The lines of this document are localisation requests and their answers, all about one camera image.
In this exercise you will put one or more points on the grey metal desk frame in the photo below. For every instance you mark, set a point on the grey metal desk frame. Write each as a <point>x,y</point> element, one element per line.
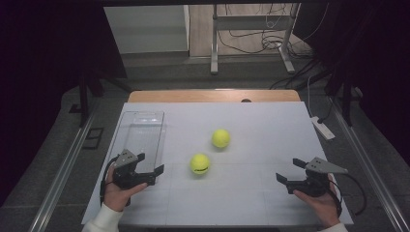
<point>214,45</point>

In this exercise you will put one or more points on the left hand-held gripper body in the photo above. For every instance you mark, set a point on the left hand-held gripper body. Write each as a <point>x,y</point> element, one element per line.
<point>129,175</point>

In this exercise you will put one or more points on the white cabinet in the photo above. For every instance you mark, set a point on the white cabinet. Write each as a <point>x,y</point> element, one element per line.
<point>145,29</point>

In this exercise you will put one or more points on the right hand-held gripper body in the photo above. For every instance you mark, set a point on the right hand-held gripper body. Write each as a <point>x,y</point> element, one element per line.
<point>314,183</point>

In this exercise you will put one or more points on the person's right hand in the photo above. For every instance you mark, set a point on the person's right hand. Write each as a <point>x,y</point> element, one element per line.
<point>322,206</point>

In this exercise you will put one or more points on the dark curtain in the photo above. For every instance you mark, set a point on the dark curtain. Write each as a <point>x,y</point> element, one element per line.
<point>380,64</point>
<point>38,64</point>

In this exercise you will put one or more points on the black floor frame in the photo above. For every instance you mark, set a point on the black floor frame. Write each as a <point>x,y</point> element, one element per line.
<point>93,138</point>

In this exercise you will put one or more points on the wooden table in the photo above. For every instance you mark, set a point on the wooden table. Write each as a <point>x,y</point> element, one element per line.
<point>193,96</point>

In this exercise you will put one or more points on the aluminium rail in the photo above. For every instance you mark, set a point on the aluminium rail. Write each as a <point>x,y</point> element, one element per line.
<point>58,180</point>
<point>370,167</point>

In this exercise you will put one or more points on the white board mat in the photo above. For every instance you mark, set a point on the white board mat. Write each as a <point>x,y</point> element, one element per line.
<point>251,199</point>

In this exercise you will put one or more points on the person's left hand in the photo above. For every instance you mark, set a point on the person's left hand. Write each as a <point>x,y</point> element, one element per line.
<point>117,196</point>

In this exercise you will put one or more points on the yellow tennis ball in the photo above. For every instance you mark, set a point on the yellow tennis ball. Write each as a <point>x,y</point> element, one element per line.
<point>220,138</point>
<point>199,163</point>

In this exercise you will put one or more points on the black metal stand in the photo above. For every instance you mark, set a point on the black metal stand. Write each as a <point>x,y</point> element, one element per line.
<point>84,96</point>
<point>346,103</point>

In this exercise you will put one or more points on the white power strip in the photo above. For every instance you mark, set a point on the white power strip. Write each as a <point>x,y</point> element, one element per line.
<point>322,128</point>

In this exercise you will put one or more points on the clear plastic container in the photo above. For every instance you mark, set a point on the clear plastic container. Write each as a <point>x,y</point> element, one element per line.
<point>143,135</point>

